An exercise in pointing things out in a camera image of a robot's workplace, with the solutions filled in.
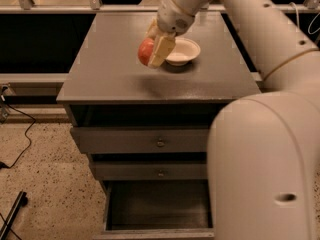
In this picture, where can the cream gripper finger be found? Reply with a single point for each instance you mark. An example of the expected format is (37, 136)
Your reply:
(154, 32)
(163, 46)

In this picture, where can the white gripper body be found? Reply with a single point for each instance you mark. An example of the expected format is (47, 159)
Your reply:
(172, 20)

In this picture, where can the red apple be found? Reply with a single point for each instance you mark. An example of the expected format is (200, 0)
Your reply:
(145, 50)

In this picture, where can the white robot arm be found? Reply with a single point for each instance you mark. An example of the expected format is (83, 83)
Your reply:
(263, 149)

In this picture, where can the grey wooden drawer cabinet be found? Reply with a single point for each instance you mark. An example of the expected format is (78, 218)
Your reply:
(168, 114)

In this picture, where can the grey top drawer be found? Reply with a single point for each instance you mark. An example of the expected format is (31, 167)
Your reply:
(103, 140)

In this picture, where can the grey middle drawer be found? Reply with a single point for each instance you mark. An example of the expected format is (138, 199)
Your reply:
(134, 171)

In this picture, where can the grey open bottom drawer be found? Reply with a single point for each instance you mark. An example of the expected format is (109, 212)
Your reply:
(157, 210)

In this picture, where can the white paper bowl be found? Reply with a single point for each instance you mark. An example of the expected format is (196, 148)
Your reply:
(185, 51)

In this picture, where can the black bar on floor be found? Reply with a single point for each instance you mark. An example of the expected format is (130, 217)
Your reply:
(20, 201)

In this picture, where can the metal railing frame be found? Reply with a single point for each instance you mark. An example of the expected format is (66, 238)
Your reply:
(50, 8)

